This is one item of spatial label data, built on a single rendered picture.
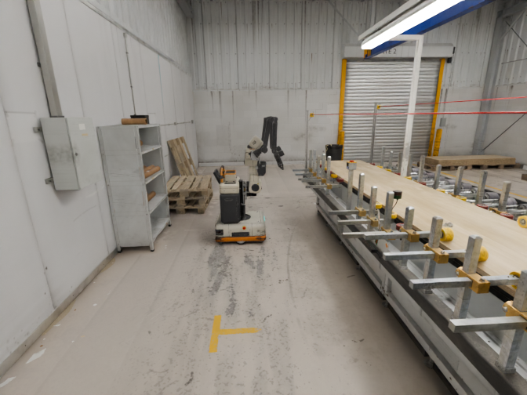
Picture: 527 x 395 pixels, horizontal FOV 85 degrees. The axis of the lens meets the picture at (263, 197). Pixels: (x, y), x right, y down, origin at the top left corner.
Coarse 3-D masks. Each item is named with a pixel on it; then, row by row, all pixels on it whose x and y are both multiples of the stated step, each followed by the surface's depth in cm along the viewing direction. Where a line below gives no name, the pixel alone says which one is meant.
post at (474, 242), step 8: (472, 240) 121; (480, 240) 120; (472, 248) 121; (480, 248) 121; (472, 256) 122; (464, 264) 126; (472, 264) 123; (472, 272) 124; (464, 288) 127; (464, 296) 128; (456, 304) 132; (464, 304) 129; (456, 312) 132; (464, 312) 130
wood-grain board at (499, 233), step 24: (336, 168) 410; (360, 168) 408; (384, 192) 281; (408, 192) 279; (432, 192) 278; (432, 216) 213; (456, 216) 212; (480, 216) 212; (456, 240) 174; (504, 240) 172; (480, 264) 145; (504, 264) 145; (504, 288) 128
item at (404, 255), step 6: (384, 252) 146; (390, 252) 146; (396, 252) 146; (402, 252) 146; (408, 252) 146; (414, 252) 146; (420, 252) 146; (426, 252) 146; (432, 252) 146; (450, 252) 145; (456, 252) 146; (462, 252) 146; (384, 258) 145; (390, 258) 144; (396, 258) 144; (402, 258) 145; (408, 258) 145; (414, 258) 145; (420, 258) 145; (426, 258) 145; (432, 258) 146
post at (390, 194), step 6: (390, 192) 192; (390, 198) 193; (390, 204) 194; (390, 210) 195; (384, 216) 199; (390, 216) 197; (384, 222) 200; (390, 222) 198; (384, 228) 200; (390, 228) 199
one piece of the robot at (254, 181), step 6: (246, 150) 362; (246, 156) 364; (246, 162) 372; (252, 162) 372; (258, 162) 373; (252, 168) 375; (252, 174) 375; (252, 180) 375; (258, 180) 383; (246, 186) 401; (252, 186) 377; (258, 186) 378; (252, 192) 380; (258, 192) 380
